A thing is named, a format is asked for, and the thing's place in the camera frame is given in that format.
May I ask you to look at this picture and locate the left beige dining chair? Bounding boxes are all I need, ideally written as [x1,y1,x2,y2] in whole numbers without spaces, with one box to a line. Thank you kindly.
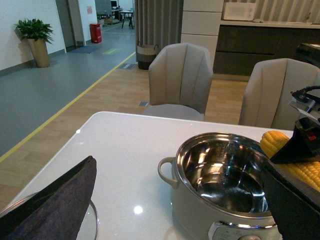
[143,43,213,121]

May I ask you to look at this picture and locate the white microwave oven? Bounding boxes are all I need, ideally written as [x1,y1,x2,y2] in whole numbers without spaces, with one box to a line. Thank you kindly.
[222,2,257,21]

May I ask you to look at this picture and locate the woven laundry basket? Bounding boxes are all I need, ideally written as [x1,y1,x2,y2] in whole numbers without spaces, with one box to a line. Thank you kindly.
[136,41,159,70]

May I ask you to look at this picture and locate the red bin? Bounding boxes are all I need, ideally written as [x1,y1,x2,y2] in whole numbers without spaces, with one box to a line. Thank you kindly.
[89,23,102,44]

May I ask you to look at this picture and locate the white tall cabinet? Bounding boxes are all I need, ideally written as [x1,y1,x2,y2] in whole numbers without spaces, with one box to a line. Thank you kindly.
[181,0,224,63]

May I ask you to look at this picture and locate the yellow corn cob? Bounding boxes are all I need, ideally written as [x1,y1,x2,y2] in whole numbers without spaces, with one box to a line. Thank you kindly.
[259,130,320,193]

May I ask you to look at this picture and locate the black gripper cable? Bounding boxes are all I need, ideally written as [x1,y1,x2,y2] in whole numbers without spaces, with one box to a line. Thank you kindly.
[290,85,320,97]

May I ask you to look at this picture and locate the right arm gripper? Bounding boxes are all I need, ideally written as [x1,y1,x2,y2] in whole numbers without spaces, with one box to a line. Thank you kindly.
[270,89,320,164]

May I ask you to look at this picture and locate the grey curtain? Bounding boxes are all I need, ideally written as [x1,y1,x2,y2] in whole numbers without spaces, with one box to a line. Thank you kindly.
[133,0,184,52]

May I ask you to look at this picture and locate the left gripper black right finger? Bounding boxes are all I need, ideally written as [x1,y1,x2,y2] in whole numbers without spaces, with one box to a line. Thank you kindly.
[262,160,320,240]

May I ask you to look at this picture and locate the glass pot lid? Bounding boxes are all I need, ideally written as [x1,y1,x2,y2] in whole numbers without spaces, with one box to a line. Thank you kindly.
[0,192,100,240]

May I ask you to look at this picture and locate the potted green plant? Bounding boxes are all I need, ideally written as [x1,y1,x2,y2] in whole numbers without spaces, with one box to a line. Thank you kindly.
[15,18,53,68]

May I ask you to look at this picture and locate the dark kitchen counter cabinet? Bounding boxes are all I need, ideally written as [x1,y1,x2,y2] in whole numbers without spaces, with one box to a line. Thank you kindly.
[213,24,320,76]

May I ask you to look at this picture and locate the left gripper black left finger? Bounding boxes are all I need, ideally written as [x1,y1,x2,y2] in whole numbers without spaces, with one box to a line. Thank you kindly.
[0,156,97,240]

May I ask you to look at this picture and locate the beige dining chair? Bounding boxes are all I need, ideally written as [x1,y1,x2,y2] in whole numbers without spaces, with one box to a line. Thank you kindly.
[238,58,320,131]
[143,43,213,121]

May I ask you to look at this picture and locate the cream electric cooking pot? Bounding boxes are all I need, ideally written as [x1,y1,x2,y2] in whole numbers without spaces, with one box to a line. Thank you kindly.
[160,132,282,240]

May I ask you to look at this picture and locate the right beige dining chair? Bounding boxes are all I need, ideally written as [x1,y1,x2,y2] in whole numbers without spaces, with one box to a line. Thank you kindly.
[238,58,320,131]

